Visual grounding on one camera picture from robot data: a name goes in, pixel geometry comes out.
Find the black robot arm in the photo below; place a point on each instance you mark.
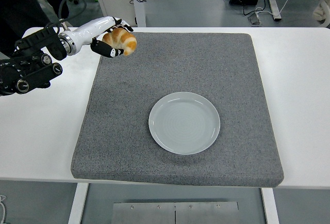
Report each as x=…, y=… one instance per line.
x=31, y=64

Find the white desk post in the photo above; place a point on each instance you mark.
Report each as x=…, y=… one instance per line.
x=139, y=12

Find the grey felt mat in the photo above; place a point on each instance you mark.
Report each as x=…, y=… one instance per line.
x=206, y=66

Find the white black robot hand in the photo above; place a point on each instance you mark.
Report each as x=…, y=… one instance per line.
x=90, y=29

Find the small grey floor pedal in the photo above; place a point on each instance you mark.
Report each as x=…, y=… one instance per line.
x=254, y=19

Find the golden croissant bread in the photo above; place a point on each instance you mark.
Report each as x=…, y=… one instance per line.
x=123, y=39

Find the white table leg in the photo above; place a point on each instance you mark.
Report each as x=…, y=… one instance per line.
x=270, y=208
x=77, y=206

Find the pale grey round plate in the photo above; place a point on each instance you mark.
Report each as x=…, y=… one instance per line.
x=184, y=123

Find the grey metal plate with screws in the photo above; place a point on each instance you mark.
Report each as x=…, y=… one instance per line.
x=175, y=213

